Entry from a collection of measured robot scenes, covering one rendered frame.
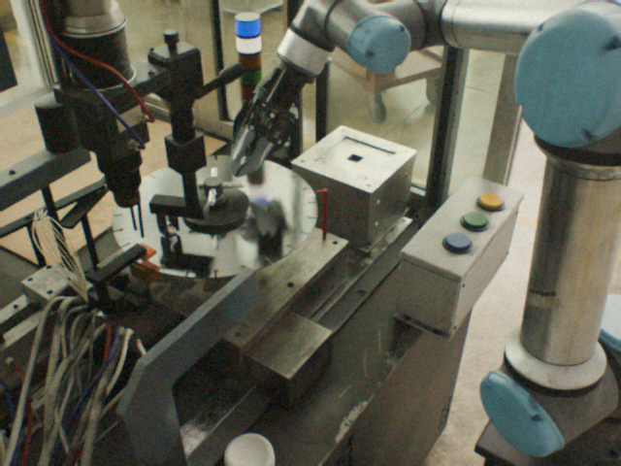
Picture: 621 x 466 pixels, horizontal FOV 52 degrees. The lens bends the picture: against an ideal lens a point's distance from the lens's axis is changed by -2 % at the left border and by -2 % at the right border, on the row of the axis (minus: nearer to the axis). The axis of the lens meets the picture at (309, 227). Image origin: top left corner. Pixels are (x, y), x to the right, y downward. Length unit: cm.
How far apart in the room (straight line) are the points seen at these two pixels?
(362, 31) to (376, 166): 43
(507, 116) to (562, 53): 63
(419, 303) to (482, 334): 112
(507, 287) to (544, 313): 166
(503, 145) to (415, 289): 33
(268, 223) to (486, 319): 136
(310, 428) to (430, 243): 35
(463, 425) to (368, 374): 93
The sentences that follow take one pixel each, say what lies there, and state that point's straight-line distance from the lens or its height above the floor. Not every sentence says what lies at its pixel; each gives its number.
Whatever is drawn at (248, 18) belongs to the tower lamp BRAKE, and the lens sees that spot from 122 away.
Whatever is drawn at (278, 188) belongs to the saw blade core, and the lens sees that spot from 110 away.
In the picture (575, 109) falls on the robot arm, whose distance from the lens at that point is 60.
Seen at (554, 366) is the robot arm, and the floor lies 101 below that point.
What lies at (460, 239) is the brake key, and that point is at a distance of 109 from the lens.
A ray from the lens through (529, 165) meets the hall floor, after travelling 311.
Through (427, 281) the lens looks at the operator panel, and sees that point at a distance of 107.
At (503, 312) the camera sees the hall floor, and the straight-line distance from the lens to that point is 231.
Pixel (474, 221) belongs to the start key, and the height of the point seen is 91.
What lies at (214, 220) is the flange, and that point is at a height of 96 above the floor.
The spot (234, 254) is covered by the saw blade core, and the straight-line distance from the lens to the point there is 97.
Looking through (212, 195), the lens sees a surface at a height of 100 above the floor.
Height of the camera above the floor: 157
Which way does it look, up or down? 38 degrees down
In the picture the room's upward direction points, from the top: straight up
